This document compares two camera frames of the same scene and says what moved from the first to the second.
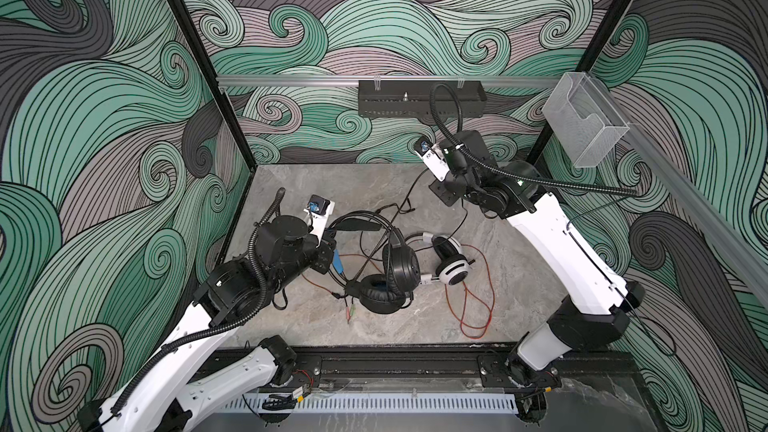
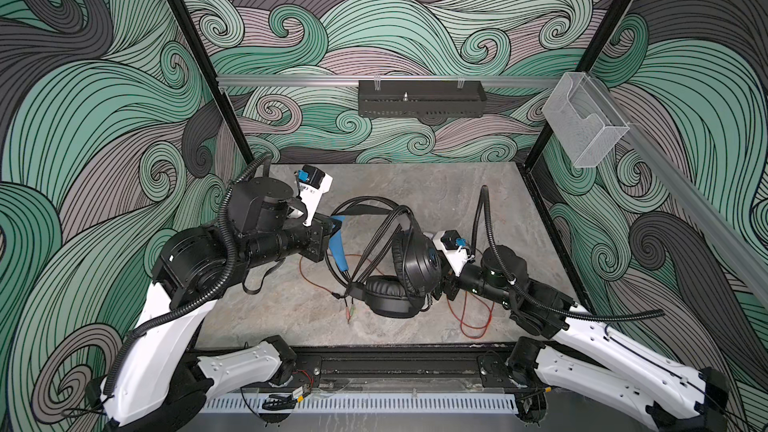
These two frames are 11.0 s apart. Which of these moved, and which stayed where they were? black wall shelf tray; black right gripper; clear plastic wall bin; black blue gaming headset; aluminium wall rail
Moved: black right gripper; black blue gaming headset
Stayed: black wall shelf tray; aluminium wall rail; clear plastic wall bin
